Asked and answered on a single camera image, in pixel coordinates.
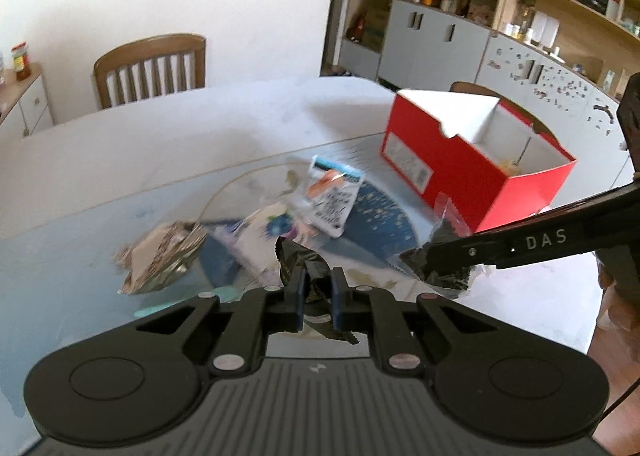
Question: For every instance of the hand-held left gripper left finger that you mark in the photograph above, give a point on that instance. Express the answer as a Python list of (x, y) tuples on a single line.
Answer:
[(299, 297)]

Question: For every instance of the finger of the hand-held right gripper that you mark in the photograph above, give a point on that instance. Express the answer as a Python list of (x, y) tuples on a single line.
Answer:
[(500, 251), (590, 206)]

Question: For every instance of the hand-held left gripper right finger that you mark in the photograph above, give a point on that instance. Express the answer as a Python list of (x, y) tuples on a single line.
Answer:
[(338, 301)]

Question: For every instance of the black gold snack packet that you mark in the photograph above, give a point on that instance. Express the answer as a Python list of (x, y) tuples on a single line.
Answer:
[(300, 256)]

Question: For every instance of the clear packet of dark snack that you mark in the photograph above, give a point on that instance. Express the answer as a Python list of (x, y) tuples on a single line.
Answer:
[(440, 236)]

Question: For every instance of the red cardboard box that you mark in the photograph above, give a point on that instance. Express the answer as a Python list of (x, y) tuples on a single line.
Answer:
[(450, 170)]

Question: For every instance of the white fish snack packet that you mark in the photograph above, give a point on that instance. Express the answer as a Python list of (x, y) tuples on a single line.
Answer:
[(332, 196)]

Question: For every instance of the person's right hand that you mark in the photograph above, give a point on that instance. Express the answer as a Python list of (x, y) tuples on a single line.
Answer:
[(620, 311)]

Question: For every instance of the clear bread package blue label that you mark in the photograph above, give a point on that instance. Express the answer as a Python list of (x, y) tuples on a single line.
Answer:
[(255, 241)]

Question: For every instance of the crumpled silver wrapper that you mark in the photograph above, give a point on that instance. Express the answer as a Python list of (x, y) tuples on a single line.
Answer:
[(160, 256)]

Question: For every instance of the brown wooden chair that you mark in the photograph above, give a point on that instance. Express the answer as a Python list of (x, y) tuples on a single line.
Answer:
[(150, 70), (472, 88)]

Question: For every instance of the low wooden side cabinet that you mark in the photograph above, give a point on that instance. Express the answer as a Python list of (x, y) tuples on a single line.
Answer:
[(25, 105)]

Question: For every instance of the red lid jar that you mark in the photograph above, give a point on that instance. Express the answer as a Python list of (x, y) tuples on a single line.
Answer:
[(21, 63)]

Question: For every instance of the wooden wall shelving unit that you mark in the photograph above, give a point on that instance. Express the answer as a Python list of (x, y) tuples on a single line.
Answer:
[(525, 10)]

